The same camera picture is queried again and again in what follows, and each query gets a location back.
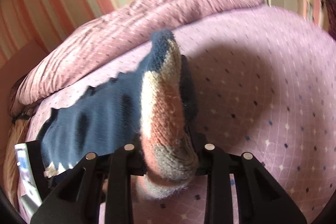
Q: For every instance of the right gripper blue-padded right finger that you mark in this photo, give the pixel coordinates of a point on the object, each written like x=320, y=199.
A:
x=261, y=199

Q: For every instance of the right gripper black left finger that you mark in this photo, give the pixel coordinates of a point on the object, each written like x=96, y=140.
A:
x=77, y=197

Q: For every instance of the navy argyle knit sweater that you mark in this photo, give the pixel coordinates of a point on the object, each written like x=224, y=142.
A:
x=154, y=103

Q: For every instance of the tan pillow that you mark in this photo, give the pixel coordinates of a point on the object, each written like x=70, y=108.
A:
x=17, y=134

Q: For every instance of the purple dotted bed sheet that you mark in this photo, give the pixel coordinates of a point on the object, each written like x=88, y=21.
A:
x=264, y=81

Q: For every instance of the pink padded headboard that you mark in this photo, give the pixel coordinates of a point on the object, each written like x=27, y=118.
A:
x=19, y=65

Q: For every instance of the purple dotted folded duvet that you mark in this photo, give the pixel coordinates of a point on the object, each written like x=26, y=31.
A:
x=101, y=40

